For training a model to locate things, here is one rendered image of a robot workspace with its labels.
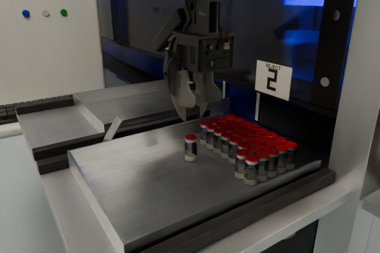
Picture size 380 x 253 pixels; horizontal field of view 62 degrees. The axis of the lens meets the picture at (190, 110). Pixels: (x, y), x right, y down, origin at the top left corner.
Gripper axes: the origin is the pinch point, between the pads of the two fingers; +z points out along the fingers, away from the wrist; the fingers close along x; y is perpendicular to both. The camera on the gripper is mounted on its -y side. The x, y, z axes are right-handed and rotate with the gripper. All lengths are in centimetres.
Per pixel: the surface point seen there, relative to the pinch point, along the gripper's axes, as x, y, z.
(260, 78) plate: 15.3, 1.6, -4.1
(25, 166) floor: -19, -188, 97
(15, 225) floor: -32, -123, 98
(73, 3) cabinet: 1, -77, -16
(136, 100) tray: 5.6, -37.0, 9.3
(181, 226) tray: -12.6, 17.4, 7.0
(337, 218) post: 15.4, 21.2, 15.6
